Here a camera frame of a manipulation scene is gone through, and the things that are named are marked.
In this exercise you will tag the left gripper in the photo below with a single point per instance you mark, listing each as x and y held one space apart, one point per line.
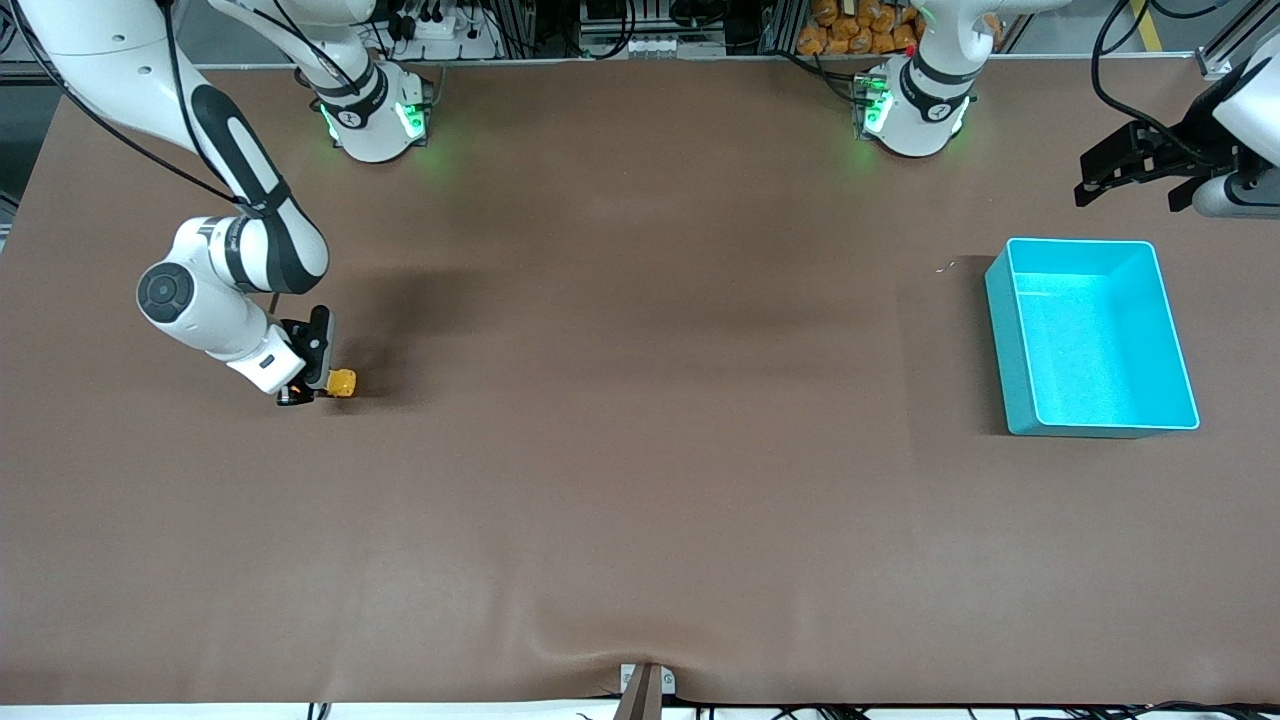
1192 146

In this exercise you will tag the teal plastic bin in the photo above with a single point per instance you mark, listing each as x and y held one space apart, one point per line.
1100 350

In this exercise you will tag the white power strip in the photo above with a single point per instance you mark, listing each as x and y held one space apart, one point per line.
435 28

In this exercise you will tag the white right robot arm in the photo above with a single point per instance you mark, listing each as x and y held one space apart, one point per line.
100 50

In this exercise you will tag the aluminium frame profile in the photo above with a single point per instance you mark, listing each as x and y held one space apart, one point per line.
1225 50

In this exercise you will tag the yellow beetle toy car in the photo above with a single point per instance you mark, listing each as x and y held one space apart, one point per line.
343 384

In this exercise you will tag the metal mat clamp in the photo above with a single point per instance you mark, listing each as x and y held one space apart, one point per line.
648 690

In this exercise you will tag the pile of orange packets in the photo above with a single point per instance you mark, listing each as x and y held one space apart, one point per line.
860 25

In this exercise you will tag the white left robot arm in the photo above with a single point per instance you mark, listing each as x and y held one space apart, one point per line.
925 110

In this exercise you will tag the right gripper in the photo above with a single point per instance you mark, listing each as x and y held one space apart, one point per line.
303 380

